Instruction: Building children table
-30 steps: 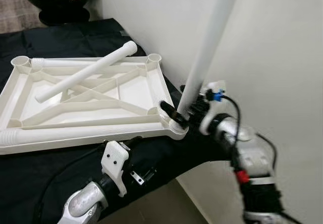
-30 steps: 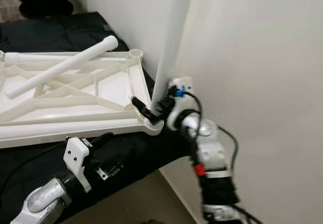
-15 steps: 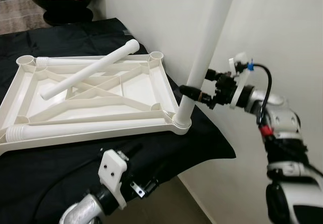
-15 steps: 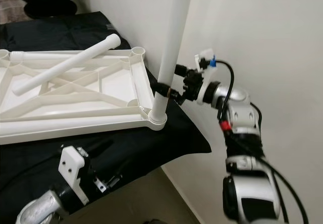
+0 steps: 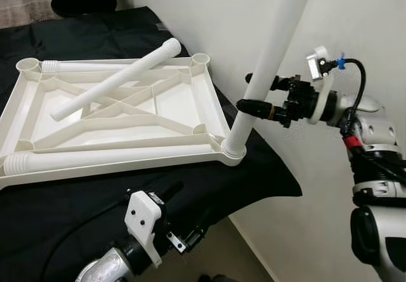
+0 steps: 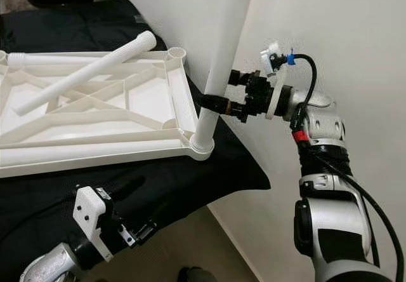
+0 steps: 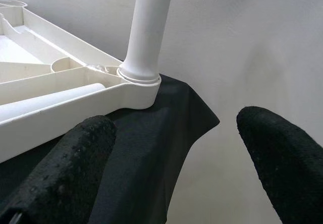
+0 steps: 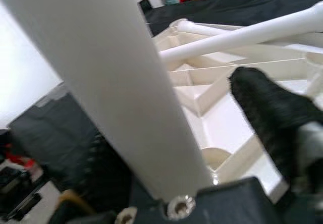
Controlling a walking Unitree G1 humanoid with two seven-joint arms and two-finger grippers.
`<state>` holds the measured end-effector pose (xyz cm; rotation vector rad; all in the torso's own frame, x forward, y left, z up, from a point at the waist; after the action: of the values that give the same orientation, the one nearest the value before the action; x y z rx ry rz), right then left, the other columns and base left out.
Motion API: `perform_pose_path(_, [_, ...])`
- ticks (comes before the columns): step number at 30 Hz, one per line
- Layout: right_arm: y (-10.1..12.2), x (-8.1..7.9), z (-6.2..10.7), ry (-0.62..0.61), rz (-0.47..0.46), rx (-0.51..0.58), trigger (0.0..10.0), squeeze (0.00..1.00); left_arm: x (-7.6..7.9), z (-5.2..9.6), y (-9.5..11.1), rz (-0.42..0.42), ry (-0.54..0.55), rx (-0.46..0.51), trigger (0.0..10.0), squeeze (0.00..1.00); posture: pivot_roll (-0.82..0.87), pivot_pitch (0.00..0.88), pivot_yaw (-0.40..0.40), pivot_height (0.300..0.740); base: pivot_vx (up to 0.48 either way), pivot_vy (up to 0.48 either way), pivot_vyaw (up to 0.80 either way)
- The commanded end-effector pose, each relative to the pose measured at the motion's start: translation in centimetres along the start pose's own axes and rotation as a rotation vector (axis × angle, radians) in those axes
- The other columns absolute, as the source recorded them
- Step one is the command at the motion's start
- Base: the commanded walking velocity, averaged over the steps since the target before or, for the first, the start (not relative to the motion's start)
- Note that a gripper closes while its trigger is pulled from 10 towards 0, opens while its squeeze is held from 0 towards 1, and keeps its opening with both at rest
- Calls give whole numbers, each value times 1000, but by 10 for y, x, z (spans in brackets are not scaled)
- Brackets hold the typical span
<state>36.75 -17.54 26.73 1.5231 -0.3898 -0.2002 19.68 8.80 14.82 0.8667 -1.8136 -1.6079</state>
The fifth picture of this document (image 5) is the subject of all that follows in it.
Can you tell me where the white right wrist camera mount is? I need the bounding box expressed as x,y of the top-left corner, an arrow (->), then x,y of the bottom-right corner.
306,46 -> 337,126

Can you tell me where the white plastic table top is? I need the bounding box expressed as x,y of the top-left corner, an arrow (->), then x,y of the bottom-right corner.
0,53 -> 247,191

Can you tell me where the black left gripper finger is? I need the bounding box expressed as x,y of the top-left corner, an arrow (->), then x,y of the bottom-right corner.
149,180 -> 185,205
183,222 -> 211,249

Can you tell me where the black table cloth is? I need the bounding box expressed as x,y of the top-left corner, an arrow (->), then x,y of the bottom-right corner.
0,6 -> 303,282

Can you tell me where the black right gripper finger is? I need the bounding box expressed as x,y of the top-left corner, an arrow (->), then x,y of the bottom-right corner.
236,99 -> 277,121
245,72 -> 290,92

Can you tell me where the beige cloth cover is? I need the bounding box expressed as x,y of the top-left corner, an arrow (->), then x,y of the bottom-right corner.
0,0 -> 55,29

